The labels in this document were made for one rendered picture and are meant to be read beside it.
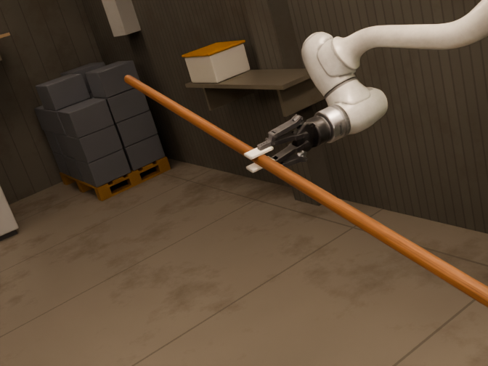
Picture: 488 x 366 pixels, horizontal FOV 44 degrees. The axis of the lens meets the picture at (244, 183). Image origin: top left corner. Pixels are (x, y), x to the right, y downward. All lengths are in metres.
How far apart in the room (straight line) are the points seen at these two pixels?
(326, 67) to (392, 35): 0.19
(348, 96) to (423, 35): 0.24
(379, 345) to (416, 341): 0.18
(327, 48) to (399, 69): 2.30
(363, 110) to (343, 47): 0.17
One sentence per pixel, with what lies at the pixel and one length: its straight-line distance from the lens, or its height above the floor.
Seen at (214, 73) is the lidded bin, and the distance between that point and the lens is 4.60.
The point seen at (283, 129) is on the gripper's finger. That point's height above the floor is 1.52.
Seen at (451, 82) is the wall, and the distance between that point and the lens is 3.70.
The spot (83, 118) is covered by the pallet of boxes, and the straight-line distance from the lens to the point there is 6.38.
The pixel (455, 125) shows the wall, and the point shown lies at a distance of 3.79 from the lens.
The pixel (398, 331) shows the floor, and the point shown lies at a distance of 3.26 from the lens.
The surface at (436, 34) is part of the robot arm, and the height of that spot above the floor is 1.65.
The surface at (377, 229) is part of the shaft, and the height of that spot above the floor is 1.38.
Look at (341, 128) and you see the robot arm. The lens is 1.58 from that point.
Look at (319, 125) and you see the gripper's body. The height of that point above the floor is 1.50.
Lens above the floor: 1.93
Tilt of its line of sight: 20 degrees down
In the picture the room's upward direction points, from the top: 16 degrees counter-clockwise
